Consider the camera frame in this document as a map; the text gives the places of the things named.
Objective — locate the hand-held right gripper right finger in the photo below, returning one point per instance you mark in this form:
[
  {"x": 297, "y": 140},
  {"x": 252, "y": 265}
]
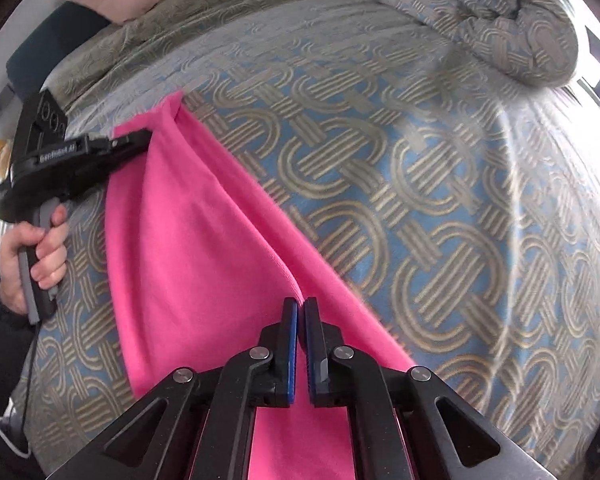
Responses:
[{"x": 311, "y": 360}]

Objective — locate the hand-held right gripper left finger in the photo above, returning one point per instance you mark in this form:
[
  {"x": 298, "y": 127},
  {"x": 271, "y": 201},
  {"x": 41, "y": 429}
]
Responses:
[{"x": 292, "y": 350}]

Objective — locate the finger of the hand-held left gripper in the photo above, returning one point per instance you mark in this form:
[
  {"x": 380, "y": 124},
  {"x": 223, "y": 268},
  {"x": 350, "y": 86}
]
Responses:
[{"x": 130, "y": 141}]

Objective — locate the pink pants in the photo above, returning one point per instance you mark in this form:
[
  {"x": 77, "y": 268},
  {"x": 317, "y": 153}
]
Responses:
[{"x": 190, "y": 240}]

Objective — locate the person's left forearm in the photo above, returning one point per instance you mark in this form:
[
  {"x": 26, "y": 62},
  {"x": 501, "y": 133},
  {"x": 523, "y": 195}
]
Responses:
[{"x": 0, "y": 350}]

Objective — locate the person's left hand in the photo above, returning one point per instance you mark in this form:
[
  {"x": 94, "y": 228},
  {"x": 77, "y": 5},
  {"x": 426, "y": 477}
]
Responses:
[{"x": 55, "y": 255}]

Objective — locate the yellow plush toy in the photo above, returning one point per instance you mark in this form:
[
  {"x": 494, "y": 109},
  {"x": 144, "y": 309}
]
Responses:
[{"x": 1, "y": 157}]

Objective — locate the blue headboard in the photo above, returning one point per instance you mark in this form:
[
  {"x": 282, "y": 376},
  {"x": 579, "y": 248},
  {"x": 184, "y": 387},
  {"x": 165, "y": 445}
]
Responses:
[{"x": 55, "y": 45}]

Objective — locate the bed with patterned bedspread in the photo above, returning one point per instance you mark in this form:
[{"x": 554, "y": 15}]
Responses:
[{"x": 430, "y": 210}]

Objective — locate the folded grey duvet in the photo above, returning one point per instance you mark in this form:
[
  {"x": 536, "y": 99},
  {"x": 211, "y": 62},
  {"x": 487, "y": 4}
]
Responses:
[{"x": 480, "y": 20}]

